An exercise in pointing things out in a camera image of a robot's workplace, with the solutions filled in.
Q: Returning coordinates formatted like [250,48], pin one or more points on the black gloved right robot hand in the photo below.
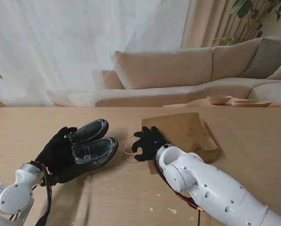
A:
[149,146]

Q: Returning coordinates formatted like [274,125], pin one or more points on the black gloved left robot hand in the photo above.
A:
[55,153]

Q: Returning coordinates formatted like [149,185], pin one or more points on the black leather loafer shoe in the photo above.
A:
[90,130]
[95,153]

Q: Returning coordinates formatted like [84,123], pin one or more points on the brown paper bag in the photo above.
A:
[189,131]

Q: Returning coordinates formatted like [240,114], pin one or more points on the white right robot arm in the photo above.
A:
[213,183]

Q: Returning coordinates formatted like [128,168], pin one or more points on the small white paper scrap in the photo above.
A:
[152,209]
[172,211]

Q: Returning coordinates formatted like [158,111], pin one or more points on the low light wooden side table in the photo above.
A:
[199,103]

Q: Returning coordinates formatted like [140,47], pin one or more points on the beige corner sofa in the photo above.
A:
[163,68]

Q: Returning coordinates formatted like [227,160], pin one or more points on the light wooden bowl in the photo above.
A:
[219,99]

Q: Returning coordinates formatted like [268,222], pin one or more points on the white sheer curtain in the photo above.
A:
[60,47]

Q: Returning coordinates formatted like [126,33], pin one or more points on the shallow light wooden dish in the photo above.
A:
[251,103]

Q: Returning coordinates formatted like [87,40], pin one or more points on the beige drape curtain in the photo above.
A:
[208,23]

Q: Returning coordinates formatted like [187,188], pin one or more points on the grey sofa cushion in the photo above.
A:
[265,58]

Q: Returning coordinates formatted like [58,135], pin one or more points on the green leafy houseplant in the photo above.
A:
[245,9]

